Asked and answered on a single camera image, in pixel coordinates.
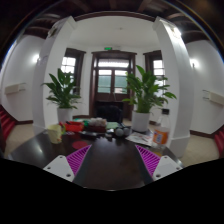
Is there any pale yellow paper cup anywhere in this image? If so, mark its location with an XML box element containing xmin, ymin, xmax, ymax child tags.
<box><xmin>46</xmin><ymin>123</ymin><xmax>65</xmax><ymax>145</ymax></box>

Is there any black remote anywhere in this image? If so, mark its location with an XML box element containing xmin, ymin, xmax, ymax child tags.
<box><xmin>79</xmin><ymin>130</ymin><xmax>99</xmax><ymax>139</ymax></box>

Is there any dark framed window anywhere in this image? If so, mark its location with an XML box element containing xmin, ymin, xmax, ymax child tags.
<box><xmin>61</xmin><ymin>47</ymin><xmax>87</xmax><ymax>96</ymax></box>
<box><xmin>143</xmin><ymin>49</ymin><xmax>167</xmax><ymax>88</ymax></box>

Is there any green cloth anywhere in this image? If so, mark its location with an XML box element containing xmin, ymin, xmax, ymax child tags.
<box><xmin>106</xmin><ymin>121</ymin><xmax>121</xmax><ymax>130</ymax></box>

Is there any white wall heater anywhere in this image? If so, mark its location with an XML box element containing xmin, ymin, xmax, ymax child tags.
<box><xmin>4</xmin><ymin>82</ymin><xmax>27</xmax><ymax>95</ymax></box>
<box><xmin>202</xmin><ymin>89</ymin><xmax>224</xmax><ymax>107</ymax></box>

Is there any flat round red coaster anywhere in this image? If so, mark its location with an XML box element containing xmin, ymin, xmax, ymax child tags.
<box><xmin>72</xmin><ymin>140</ymin><xmax>89</xmax><ymax>150</ymax></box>

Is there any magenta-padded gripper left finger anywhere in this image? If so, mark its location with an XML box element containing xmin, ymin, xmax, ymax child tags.
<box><xmin>43</xmin><ymin>143</ymin><xmax>96</xmax><ymax>189</ymax></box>

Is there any dark wooden glazed door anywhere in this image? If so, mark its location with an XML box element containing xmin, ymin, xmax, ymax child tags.
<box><xmin>89</xmin><ymin>50</ymin><xmax>138</xmax><ymax>119</ymax></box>

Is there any red carpeted staircase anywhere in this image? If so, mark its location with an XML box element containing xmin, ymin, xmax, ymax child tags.
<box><xmin>0</xmin><ymin>104</ymin><xmax>17</xmax><ymax>141</ymax></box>

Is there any orange drink plastic bottle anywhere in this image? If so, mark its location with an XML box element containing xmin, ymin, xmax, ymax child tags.
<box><xmin>152</xmin><ymin>108</ymin><xmax>172</xmax><ymax>156</ymax></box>

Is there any black chair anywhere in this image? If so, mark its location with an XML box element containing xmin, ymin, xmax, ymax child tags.
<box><xmin>96</xmin><ymin>103</ymin><xmax>124</xmax><ymax>124</ymax></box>

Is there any leafy plant in white pot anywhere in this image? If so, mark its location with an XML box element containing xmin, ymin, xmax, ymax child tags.
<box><xmin>122</xmin><ymin>64</ymin><xmax>178</xmax><ymax>133</ymax></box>
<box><xmin>41</xmin><ymin>68</ymin><xmax>83</xmax><ymax>124</ymax></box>

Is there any brown box of small bottles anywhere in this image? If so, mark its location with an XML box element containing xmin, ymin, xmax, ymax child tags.
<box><xmin>87</xmin><ymin>117</ymin><xmax>108</xmax><ymax>133</ymax></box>

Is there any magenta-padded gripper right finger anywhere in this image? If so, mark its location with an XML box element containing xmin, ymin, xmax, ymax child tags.
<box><xmin>132</xmin><ymin>143</ymin><xmax>184</xmax><ymax>188</ymax></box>

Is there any red box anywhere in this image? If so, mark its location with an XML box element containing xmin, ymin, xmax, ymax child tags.
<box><xmin>63</xmin><ymin>120</ymin><xmax>85</xmax><ymax>133</ymax></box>

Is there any printed paper leaflet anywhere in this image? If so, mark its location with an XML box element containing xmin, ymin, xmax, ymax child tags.
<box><xmin>125</xmin><ymin>132</ymin><xmax>154</xmax><ymax>148</ymax></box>

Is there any grey dumbbell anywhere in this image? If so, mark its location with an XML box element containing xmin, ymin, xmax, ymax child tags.
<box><xmin>114</xmin><ymin>126</ymin><xmax>132</xmax><ymax>138</ymax></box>

